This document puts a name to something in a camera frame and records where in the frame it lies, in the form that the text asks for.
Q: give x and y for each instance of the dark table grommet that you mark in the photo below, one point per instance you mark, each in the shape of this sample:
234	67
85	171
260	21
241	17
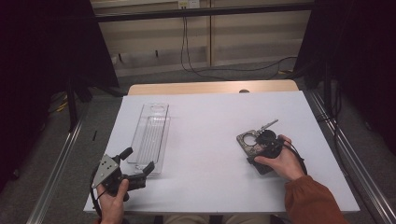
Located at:
243	91

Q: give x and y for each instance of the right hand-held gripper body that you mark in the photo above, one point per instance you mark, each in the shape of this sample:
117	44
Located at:
267	143

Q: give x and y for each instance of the black curtain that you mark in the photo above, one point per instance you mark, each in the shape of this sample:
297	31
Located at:
37	46
367	46

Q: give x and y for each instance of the white wall outlet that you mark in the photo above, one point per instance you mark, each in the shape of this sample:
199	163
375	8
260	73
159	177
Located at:
189	3

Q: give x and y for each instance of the black metal stand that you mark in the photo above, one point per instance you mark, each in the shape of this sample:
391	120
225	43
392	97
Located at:
71	102

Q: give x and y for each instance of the white table cover sheet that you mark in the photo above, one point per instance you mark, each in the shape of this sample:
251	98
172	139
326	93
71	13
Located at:
202	140

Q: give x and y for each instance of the person's right hand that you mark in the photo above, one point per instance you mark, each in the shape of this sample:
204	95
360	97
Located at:
285	163

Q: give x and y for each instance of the black horizontal bar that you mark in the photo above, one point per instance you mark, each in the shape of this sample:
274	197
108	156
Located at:
218	11

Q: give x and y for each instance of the person's left hand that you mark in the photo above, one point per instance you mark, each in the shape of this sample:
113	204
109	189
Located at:
113	208

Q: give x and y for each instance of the aluminium floor rail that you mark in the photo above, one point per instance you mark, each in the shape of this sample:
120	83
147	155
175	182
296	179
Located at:
53	177
348	149

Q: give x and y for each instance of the clear plastic tray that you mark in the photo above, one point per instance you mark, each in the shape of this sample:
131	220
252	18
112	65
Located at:
149	137

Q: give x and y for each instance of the small black floor object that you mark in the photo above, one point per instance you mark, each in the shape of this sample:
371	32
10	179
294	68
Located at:
94	135

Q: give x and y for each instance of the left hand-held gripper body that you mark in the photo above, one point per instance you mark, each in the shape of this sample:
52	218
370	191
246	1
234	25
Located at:
106	171

